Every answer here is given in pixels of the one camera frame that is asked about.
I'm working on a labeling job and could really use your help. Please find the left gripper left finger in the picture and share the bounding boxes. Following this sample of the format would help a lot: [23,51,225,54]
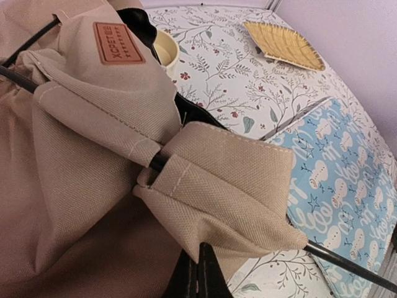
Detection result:
[164,250,199,298]

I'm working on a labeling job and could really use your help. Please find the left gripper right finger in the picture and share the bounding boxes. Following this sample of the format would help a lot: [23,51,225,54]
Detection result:
[197,243,232,298]

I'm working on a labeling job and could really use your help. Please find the blue snowman pattern mat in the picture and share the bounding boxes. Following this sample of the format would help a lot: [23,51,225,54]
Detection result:
[263,96,397,298]

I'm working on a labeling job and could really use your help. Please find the black tent pole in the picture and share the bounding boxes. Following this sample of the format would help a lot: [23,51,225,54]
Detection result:
[1,66,396,294]
[2,16,60,68]

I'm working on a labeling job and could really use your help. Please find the golden leaf shaped tray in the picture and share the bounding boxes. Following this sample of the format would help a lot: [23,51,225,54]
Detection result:
[244,22,326,71]

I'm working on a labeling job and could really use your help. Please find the beige fabric pet tent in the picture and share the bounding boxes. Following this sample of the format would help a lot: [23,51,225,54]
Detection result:
[1,1,308,297]

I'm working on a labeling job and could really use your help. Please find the cream round bowl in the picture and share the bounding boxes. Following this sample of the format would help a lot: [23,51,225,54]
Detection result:
[154,29,180,71]

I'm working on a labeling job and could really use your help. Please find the right aluminium frame post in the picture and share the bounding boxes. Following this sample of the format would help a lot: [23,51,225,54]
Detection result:
[265,0,282,12]

